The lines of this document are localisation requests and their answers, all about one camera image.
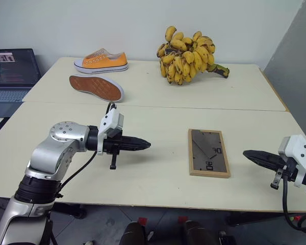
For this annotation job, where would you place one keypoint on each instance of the yellow banana bunch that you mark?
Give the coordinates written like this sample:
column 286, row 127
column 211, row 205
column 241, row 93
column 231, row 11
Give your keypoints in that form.
column 186, row 61

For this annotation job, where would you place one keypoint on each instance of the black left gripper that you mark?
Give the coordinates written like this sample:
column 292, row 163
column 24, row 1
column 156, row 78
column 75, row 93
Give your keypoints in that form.
column 114, row 145

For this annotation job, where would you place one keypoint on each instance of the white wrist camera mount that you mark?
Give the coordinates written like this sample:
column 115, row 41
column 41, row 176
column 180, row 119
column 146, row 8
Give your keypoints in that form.
column 299, row 149
column 111, row 121

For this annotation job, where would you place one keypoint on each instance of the dark rounded shape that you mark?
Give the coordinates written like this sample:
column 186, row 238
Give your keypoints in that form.
column 197, row 233
column 135, row 234

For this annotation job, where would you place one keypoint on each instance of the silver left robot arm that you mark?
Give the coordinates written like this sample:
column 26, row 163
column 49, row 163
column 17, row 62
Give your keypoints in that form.
column 53, row 150

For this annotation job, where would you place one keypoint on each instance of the grey open laptop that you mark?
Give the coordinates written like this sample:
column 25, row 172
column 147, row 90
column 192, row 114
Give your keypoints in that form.
column 11, row 69

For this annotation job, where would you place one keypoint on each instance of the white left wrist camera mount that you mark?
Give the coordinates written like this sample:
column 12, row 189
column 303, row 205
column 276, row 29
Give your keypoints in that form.
column 111, row 121

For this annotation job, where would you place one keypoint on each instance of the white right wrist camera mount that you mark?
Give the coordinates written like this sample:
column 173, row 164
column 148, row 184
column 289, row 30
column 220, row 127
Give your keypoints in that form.
column 299, row 149

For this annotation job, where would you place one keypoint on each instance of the black table foot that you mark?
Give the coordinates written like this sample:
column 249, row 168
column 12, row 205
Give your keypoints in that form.
column 71, row 210

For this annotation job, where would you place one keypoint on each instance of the grey partition panel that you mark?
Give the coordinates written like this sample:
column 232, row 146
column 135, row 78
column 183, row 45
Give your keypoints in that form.
column 295, row 63

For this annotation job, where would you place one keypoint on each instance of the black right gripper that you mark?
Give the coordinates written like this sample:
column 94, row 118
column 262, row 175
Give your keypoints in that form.
column 289, row 169

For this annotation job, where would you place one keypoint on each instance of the wooden framed grey board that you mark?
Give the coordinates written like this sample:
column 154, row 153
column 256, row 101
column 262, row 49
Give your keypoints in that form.
column 207, row 153

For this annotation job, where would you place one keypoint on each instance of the orange canvas sneaker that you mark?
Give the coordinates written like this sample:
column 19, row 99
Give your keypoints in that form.
column 97, row 86
column 104, row 62

